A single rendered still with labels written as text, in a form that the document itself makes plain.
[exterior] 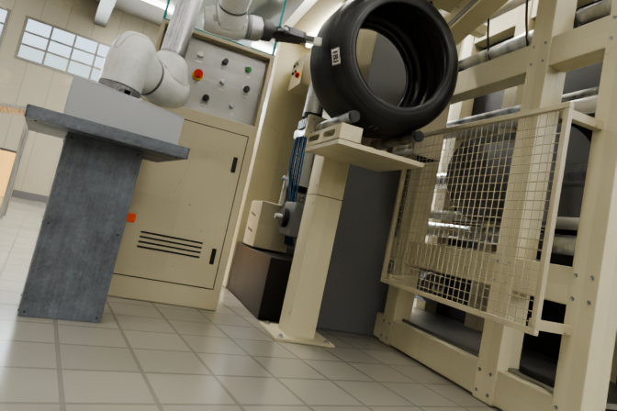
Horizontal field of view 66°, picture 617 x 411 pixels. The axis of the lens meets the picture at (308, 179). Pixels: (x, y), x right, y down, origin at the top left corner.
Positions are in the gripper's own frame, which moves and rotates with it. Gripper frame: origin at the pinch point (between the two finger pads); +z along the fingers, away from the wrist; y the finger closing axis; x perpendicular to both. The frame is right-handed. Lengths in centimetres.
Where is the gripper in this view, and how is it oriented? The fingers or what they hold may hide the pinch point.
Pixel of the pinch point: (313, 40)
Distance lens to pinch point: 187.4
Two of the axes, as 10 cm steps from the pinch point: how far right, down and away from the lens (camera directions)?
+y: -3.4, 0.3, 9.4
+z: 9.4, 0.9, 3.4
